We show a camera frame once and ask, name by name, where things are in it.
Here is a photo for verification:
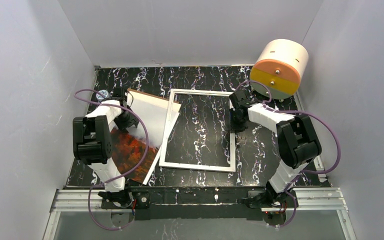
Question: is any brown frame backing board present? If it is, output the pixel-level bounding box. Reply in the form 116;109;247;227
128;89;169;185

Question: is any autumn forest photo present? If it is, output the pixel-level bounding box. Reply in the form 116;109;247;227
110;90;182;186

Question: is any white picture frame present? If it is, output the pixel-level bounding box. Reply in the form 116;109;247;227
159;88;237;173

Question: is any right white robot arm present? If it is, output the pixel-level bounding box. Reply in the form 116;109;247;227
229;90;322;194

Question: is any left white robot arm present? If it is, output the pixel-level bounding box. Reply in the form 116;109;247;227
72;87;139;193

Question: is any small blue lidded jar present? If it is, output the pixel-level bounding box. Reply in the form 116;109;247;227
95;89;110;103

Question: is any white cylindrical drawer unit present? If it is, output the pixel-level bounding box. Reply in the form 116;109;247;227
249;39;309;100

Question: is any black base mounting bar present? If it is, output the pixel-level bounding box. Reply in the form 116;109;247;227
98;186;298;224

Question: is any aluminium rail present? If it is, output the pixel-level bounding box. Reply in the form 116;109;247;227
42;187;357;240

